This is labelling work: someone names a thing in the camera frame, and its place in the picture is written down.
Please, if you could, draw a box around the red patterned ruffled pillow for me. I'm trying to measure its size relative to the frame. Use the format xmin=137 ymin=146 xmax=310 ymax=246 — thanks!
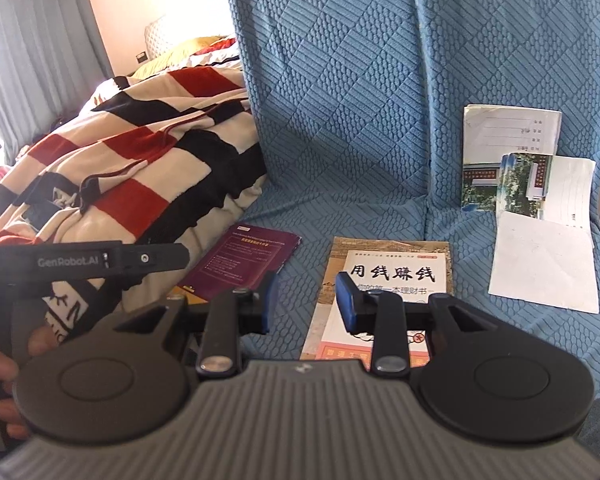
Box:
xmin=187 ymin=34 xmax=243 ymax=68

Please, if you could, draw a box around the white paper sheet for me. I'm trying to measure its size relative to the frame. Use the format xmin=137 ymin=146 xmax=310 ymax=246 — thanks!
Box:
xmin=487 ymin=210 xmax=600 ymax=313

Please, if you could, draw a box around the blue textured sofa seat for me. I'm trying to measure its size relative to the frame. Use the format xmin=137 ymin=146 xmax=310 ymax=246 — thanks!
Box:
xmin=405 ymin=0 xmax=600 ymax=391
xmin=180 ymin=0 xmax=428 ymax=366

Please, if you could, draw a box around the yellow pillow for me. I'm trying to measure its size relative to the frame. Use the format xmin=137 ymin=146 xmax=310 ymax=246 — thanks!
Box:
xmin=130 ymin=35 xmax=231 ymax=81

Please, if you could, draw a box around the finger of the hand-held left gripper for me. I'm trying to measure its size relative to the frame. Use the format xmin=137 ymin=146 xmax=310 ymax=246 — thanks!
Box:
xmin=121 ymin=241 xmax=191 ymax=279

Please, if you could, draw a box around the white quilted headboard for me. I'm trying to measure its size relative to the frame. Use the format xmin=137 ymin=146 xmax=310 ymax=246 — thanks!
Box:
xmin=142 ymin=12 xmax=181 ymax=58

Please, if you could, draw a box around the tan illustrated book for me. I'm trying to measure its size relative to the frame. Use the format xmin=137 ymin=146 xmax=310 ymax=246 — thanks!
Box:
xmin=300 ymin=236 xmax=453 ymax=361

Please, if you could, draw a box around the photo cover exercise notebook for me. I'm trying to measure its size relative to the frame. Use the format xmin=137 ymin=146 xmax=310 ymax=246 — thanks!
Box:
xmin=461 ymin=105 xmax=563 ymax=213
xmin=497 ymin=150 xmax=597 ymax=233

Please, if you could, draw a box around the purple booklet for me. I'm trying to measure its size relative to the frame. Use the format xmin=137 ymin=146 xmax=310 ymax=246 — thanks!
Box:
xmin=177 ymin=223 xmax=303 ymax=307

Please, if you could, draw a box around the grey curtain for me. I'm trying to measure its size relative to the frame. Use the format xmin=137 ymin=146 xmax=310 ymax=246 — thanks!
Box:
xmin=0 ymin=0 xmax=113 ymax=161

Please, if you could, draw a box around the red black cream checked blanket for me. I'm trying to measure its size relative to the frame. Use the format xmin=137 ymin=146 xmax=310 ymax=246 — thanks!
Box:
xmin=0 ymin=57 xmax=268 ymax=356

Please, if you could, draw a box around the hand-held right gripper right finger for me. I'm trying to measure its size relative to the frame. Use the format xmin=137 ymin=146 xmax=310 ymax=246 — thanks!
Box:
xmin=335 ymin=270 xmax=488 ymax=378

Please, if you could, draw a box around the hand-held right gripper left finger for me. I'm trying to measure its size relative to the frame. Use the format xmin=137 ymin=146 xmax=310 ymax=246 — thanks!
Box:
xmin=112 ymin=270 xmax=282 ymax=378

